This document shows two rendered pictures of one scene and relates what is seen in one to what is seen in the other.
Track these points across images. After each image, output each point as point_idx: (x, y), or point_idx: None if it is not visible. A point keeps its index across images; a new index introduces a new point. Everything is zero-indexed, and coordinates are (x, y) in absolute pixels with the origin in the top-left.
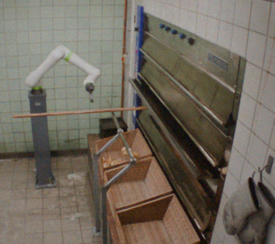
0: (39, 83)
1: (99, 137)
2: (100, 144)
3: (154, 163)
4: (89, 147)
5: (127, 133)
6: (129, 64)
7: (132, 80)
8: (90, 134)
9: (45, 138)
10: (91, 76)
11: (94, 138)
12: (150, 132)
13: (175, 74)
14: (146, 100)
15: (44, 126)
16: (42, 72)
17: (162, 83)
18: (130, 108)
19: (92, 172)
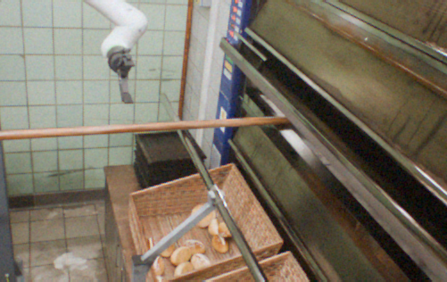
0: None
1: (133, 174)
2: (140, 202)
3: (296, 275)
4: (112, 203)
5: None
6: (211, 6)
7: (234, 47)
8: (112, 168)
9: None
10: (124, 31)
11: (122, 179)
12: (275, 184)
13: (436, 37)
14: (298, 111)
15: None
16: None
17: (344, 61)
18: (229, 122)
19: (118, 267)
